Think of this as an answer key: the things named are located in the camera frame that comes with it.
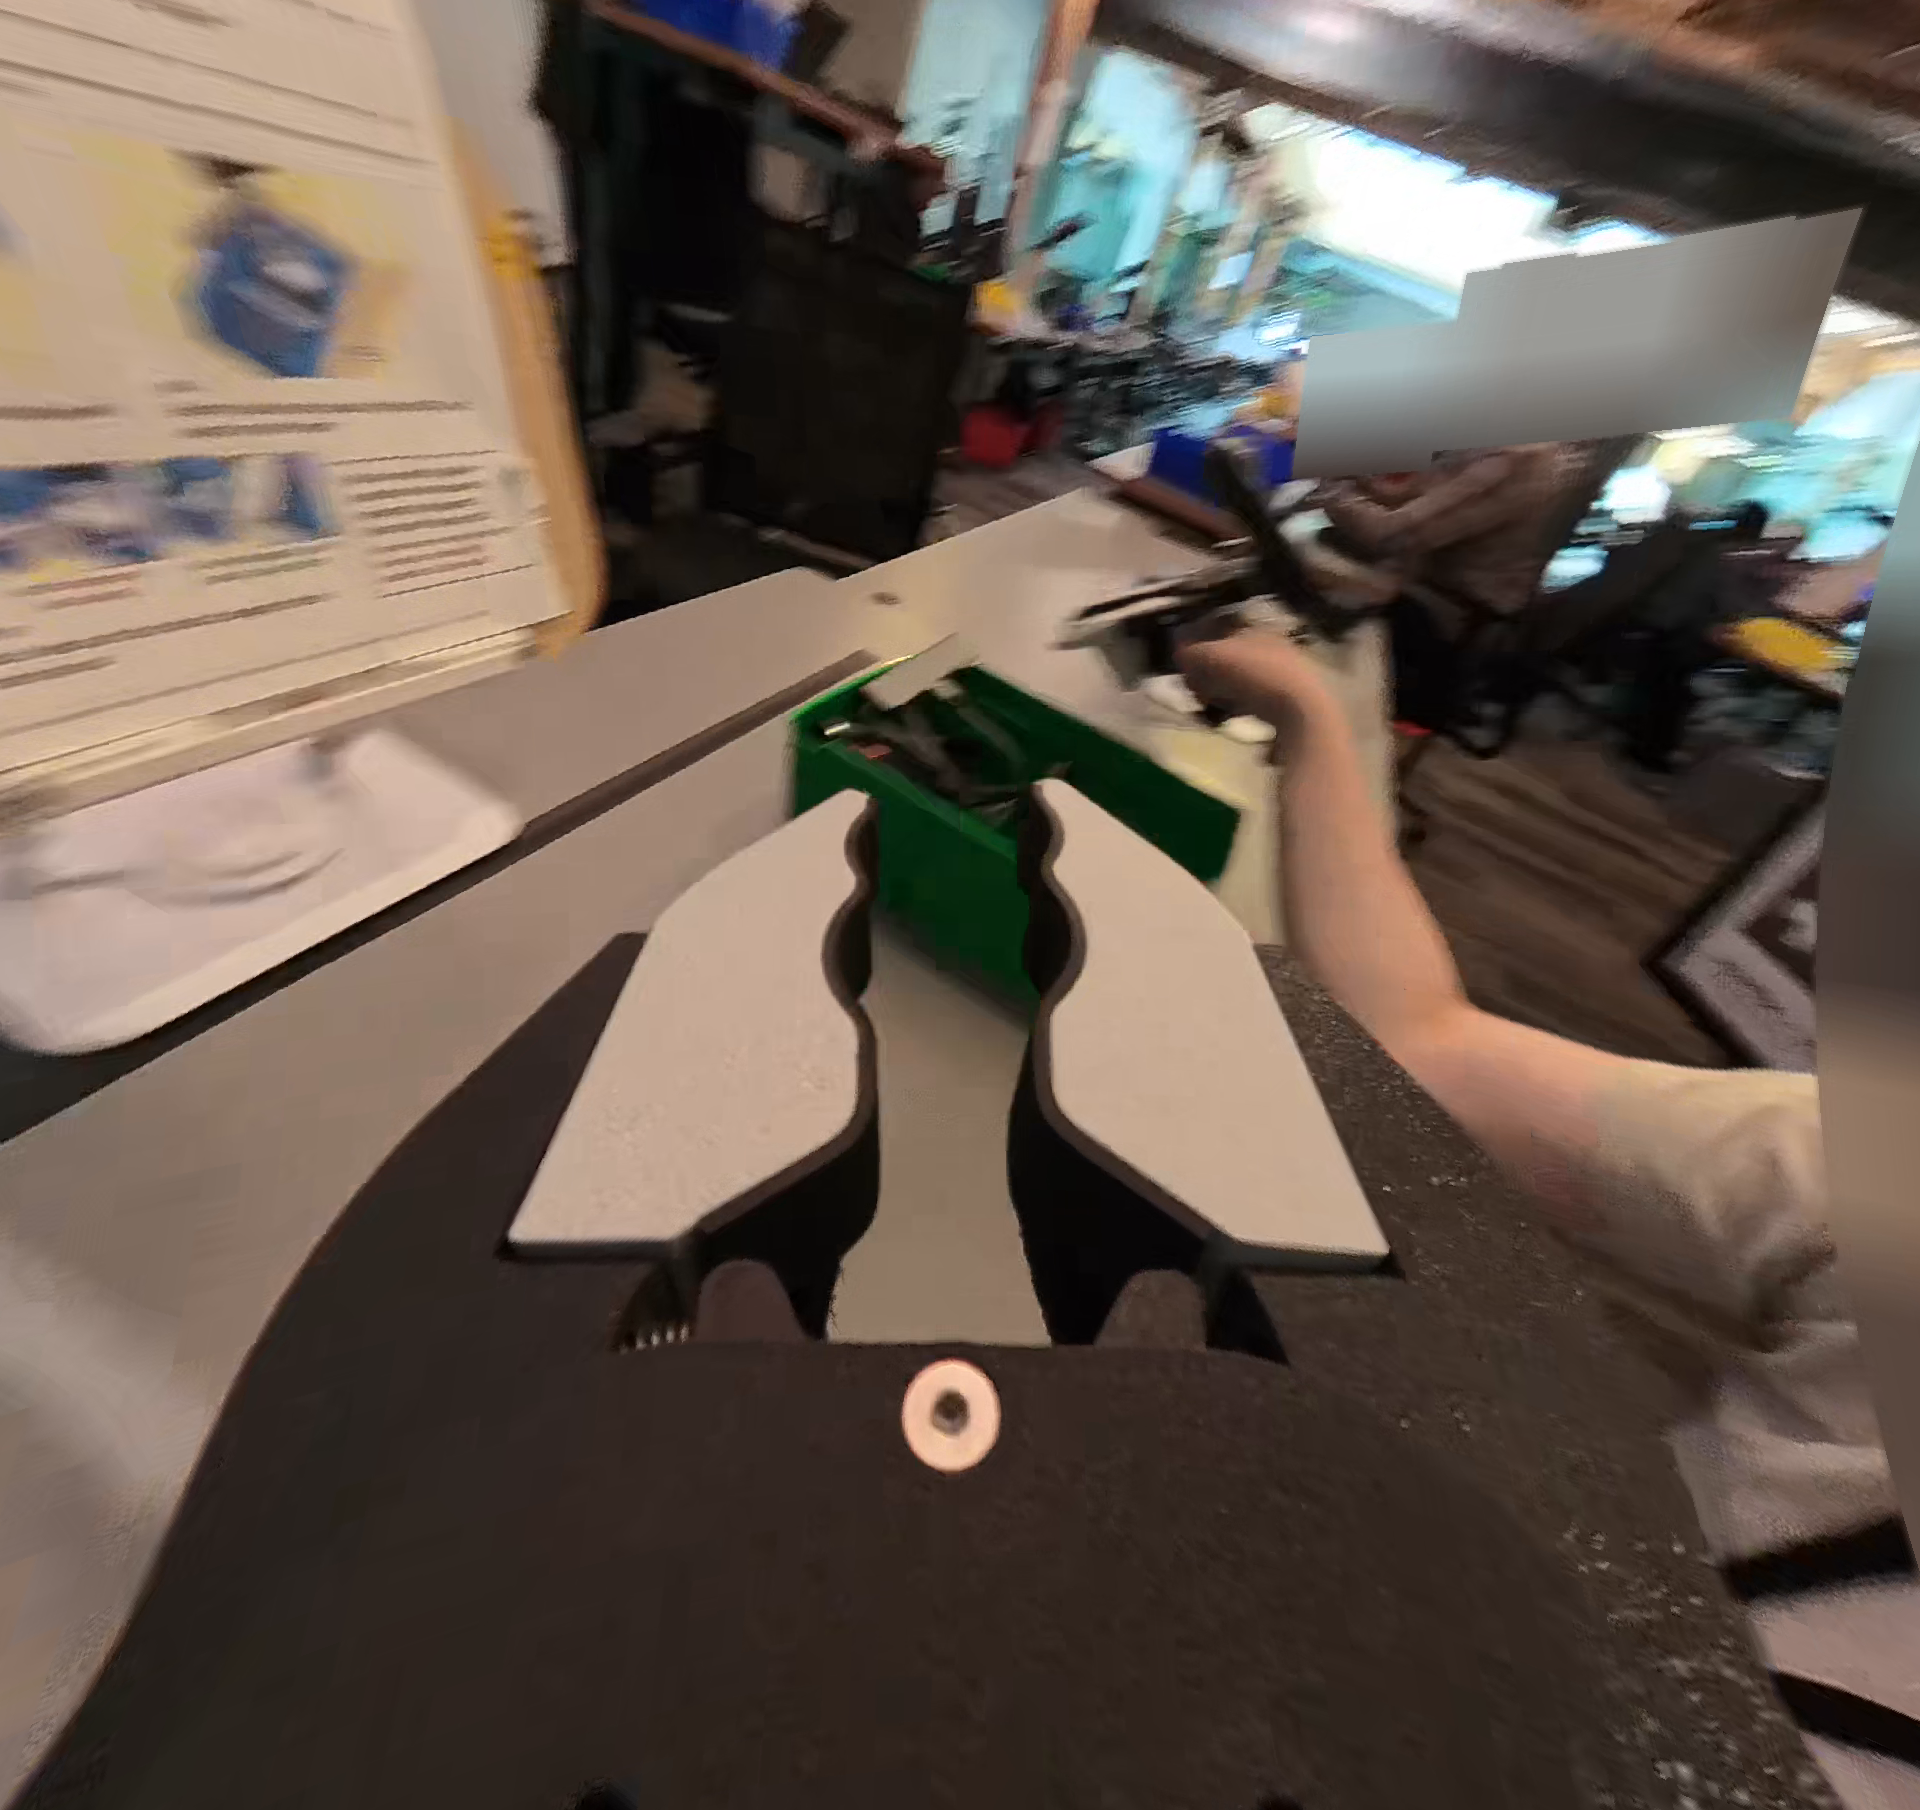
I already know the illustrated instruction poster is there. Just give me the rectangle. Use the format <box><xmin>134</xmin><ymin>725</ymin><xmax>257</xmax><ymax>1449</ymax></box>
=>
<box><xmin>0</xmin><ymin>0</ymin><xmax>580</xmax><ymax>780</ymax></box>

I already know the black mesh cabinet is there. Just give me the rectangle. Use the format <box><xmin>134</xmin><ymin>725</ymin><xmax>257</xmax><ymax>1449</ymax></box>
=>
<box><xmin>701</xmin><ymin>222</ymin><xmax>961</xmax><ymax>554</ymax></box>

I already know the blue storage bin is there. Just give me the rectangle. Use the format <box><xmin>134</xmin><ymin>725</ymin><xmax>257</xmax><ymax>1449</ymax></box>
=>
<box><xmin>622</xmin><ymin>0</ymin><xmax>798</xmax><ymax>81</ymax></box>
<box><xmin>1154</xmin><ymin>428</ymin><xmax>1293</xmax><ymax>495</ymax></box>

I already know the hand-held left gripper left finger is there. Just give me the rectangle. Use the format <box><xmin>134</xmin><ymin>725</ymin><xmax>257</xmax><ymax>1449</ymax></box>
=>
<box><xmin>510</xmin><ymin>790</ymin><xmax>884</xmax><ymax>1287</ymax></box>

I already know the person's right hand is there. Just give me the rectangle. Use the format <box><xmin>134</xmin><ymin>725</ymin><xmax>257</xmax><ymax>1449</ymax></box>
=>
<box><xmin>1175</xmin><ymin>637</ymin><xmax>1355</xmax><ymax>776</ymax></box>

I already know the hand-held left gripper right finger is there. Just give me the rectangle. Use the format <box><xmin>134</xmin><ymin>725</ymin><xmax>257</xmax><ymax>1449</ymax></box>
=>
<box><xmin>1009</xmin><ymin>780</ymin><xmax>1390</xmax><ymax>1277</ymax></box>

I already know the green plastic bin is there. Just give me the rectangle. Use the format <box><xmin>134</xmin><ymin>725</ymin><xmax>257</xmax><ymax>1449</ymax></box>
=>
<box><xmin>790</xmin><ymin>667</ymin><xmax>1241</xmax><ymax>1007</ymax></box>

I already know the grey usb hub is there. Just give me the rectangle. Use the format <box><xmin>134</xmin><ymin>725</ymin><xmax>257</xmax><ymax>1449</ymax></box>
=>
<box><xmin>855</xmin><ymin>632</ymin><xmax>961</xmax><ymax>712</ymax></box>

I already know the wooden standing desk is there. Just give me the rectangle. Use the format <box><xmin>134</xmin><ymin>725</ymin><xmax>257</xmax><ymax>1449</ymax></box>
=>
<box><xmin>494</xmin><ymin>0</ymin><xmax>947</xmax><ymax>180</ymax></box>

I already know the instruction poster on board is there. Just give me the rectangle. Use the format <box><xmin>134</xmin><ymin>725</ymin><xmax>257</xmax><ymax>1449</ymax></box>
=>
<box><xmin>449</xmin><ymin>119</ymin><xmax>613</xmax><ymax>661</ymax></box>

